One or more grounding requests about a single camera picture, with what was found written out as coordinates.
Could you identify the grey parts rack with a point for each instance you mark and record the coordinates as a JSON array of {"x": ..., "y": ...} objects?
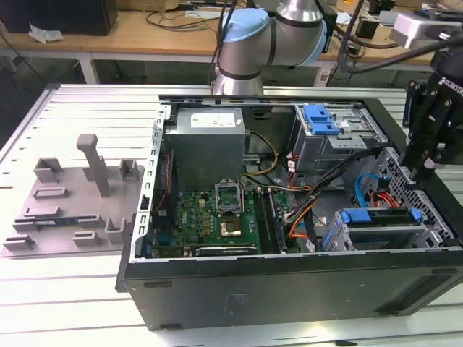
[{"x": 72, "y": 202}]

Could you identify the blue plastic drive bracket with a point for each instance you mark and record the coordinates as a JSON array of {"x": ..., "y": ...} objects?
[{"x": 318, "y": 121}]

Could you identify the metal disk bay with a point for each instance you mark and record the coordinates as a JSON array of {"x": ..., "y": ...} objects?
[{"x": 430, "y": 235}]

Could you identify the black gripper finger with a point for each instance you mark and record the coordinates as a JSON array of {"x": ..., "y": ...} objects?
[
  {"x": 416, "y": 108},
  {"x": 441, "y": 137}
]

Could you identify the green motherboard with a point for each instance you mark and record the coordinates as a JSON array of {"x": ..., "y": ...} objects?
[{"x": 191, "y": 217}]

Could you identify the grey flat device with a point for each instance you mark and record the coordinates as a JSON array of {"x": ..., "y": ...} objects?
[{"x": 385, "y": 18}]

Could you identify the white crumpled plastic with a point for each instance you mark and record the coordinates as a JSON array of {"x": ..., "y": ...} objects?
[{"x": 45, "y": 34}]

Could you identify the RAM stick in slot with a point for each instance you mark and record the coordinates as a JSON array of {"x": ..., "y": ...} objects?
[{"x": 276, "y": 224}]

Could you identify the black PC case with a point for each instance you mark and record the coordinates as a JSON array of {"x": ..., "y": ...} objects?
[{"x": 253, "y": 289}]

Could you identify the black speaker box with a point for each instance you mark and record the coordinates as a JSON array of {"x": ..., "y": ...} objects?
[{"x": 331, "y": 29}]

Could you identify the grey power supply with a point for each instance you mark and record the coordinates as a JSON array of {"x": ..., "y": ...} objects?
[{"x": 202, "y": 152}]

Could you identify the CPU socket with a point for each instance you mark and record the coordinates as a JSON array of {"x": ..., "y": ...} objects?
[{"x": 231, "y": 227}]

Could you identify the wooden desk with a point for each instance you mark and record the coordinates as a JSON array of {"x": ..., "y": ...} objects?
[{"x": 126, "y": 39}]

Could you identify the RAM stick on rack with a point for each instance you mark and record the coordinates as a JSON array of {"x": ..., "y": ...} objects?
[{"x": 50, "y": 221}]

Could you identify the hard disk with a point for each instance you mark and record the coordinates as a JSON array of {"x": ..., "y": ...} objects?
[{"x": 356, "y": 216}]

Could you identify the large black box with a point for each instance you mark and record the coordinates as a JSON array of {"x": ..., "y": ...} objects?
[{"x": 72, "y": 16}]

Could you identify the metal drive cage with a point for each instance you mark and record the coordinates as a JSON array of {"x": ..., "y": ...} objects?
[{"x": 314, "y": 152}]

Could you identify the black graphics card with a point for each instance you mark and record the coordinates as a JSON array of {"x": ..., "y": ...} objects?
[{"x": 226, "y": 251}]

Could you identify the small black box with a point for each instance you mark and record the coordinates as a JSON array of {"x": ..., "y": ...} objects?
[{"x": 367, "y": 29}]

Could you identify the black RAM slot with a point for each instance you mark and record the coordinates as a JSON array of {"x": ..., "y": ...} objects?
[{"x": 261, "y": 224}]

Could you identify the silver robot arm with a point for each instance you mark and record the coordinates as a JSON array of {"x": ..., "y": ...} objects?
[{"x": 242, "y": 54}]

